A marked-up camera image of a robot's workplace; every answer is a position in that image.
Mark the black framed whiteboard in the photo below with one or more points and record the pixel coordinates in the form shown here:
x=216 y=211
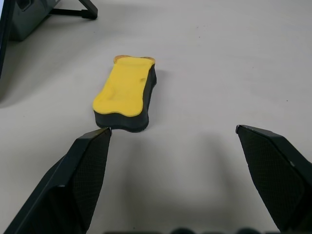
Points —
x=3 y=36

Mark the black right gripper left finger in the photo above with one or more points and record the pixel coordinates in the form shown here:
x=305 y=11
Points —
x=73 y=180

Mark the dark grey box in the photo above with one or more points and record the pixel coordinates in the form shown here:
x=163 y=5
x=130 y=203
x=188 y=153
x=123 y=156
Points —
x=26 y=18

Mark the black whiteboard stand leg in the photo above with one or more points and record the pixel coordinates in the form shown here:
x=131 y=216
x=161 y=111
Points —
x=78 y=11

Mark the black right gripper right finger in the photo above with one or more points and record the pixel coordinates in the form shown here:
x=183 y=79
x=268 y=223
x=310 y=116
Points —
x=275 y=175

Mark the yellow and black sponge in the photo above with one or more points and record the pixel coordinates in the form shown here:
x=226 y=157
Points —
x=124 y=93

